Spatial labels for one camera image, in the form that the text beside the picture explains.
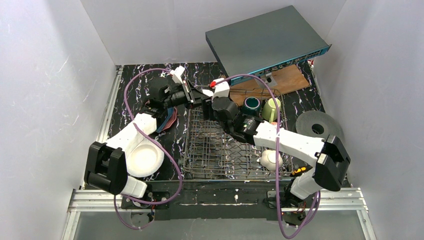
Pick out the white plate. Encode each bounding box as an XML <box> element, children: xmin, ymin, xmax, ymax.
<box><xmin>126</xmin><ymin>139</ymin><xmax>165</xmax><ymax>178</ymax></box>

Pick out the dark blue plate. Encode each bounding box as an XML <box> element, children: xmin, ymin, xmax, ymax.
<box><xmin>156</xmin><ymin>107</ymin><xmax>177</xmax><ymax>133</ymax></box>

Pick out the yellow black screwdriver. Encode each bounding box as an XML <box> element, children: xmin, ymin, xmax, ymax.
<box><xmin>290</xmin><ymin>165</ymin><xmax>312</xmax><ymax>178</ymax></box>

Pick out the aluminium frame rail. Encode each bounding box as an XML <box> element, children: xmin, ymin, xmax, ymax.
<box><xmin>61</xmin><ymin>65</ymin><xmax>124</xmax><ymax>240</ymax></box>

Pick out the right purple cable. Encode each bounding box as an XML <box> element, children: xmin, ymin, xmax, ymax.
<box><xmin>225</xmin><ymin>74</ymin><xmax>322</xmax><ymax>240</ymax></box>

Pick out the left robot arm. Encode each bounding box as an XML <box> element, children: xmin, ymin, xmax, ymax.
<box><xmin>84</xmin><ymin>77</ymin><xmax>214</xmax><ymax>198</ymax></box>

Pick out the wooden board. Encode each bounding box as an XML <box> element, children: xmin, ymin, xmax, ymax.
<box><xmin>229</xmin><ymin>65</ymin><xmax>311</xmax><ymax>106</ymax></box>

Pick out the patterned white bowl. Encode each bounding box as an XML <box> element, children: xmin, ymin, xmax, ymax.
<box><xmin>201</xmin><ymin>89</ymin><xmax>214</xmax><ymax>97</ymax></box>

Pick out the light green mug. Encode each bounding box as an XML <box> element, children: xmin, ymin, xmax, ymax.
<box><xmin>261</xmin><ymin>98</ymin><xmax>278</xmax><ymax>123</ymax></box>

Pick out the pink mug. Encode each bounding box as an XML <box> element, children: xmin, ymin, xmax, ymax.
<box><xmin>259</xmin><ymin>149</ymin><xmax>283</xmax><ymax>172</ymax></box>

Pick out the dark green mug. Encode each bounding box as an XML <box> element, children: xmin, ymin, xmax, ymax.
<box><xmin>240</xmin><ymin>96</ymin><xmax>261</xmax><ymax>117</ymax></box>

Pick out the grey filament spool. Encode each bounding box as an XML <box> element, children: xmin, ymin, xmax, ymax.
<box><xmin>295</xmin><ymin>110</ymin><xmax>345</xmax><ymax>141</ymax></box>

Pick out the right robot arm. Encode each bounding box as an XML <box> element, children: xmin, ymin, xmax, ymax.
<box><xmin>202</xmin><ymin>97</ymin><xmax>351</xmax><ymax>200</ymax></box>

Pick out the grey wire dish rack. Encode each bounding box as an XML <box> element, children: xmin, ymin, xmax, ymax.
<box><xmin>180</xmin><ymin>107</ymin><xmax>275</xmax><ymax>180</ymax></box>

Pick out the metal switch stand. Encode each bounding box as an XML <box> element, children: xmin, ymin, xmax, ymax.
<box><xmin>261</xmin><ymin>73</ymin><xmax>278</xmax><ymax>88</ymax></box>

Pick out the maroon plate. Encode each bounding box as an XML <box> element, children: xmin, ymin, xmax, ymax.
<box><xmin>144</xmin><ymin>106</ymin><xmax>178</xmax><ymax>133</ymax></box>

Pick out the grey network switch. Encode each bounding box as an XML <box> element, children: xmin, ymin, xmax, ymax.
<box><xmin>205</xmin><ymin>5</ymin><xmax>331</xmax><ymax>86</ymax></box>

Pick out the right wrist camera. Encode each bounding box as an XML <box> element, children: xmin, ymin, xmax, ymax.
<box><xmin>209</xmin><ymin>78</ymin><xmax>230</xmax><ymax>99</ymax></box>

